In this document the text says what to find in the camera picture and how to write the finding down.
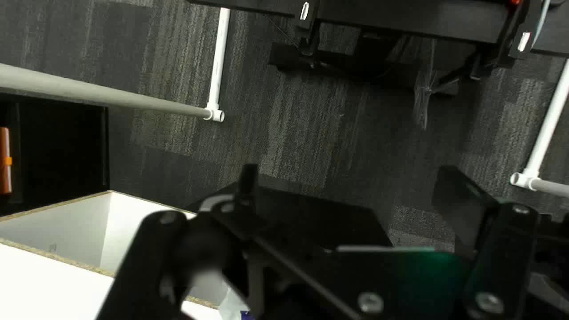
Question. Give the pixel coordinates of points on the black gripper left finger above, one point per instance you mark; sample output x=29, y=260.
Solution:
x=148, y=283

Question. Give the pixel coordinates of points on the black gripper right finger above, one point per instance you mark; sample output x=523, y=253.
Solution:
x=498, y=280

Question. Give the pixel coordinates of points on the white shelf cabinet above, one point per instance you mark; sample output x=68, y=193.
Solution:
x=59, y=260

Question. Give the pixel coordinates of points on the white pvc pipe frame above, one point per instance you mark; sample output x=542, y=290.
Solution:
x=215, y=65

